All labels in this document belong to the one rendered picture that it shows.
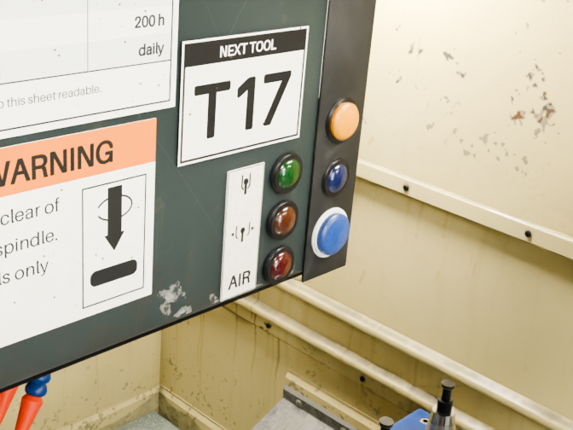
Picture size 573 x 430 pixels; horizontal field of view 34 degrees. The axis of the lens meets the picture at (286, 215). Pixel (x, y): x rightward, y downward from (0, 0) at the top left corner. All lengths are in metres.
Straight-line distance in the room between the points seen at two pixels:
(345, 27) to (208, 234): 0.15
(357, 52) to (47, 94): 0.23
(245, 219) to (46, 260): 0.14
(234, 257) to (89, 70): 0.17
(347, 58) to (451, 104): 0.83
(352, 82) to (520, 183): 0.79
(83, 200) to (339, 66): 0.20
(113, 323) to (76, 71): 0.15
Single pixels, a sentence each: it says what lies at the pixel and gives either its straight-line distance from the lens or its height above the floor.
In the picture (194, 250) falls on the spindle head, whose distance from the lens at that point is 0.55.
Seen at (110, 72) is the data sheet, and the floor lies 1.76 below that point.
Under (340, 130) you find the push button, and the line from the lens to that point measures 0.60.
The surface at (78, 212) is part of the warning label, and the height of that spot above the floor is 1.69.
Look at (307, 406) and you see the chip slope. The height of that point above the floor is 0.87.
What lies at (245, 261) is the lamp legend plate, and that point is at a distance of 0.59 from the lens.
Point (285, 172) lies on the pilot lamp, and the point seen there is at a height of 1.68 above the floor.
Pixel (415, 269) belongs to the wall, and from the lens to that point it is 1.54.
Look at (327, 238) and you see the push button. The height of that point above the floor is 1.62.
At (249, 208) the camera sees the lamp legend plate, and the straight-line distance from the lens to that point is 0.57.
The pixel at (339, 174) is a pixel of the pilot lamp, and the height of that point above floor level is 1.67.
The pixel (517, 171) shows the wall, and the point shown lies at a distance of 1.38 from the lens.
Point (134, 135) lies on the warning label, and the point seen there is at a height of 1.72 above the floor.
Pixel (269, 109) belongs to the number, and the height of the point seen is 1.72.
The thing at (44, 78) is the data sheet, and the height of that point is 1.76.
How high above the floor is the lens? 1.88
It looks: 23 degrees down
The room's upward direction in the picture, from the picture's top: 5 degrees clockwise
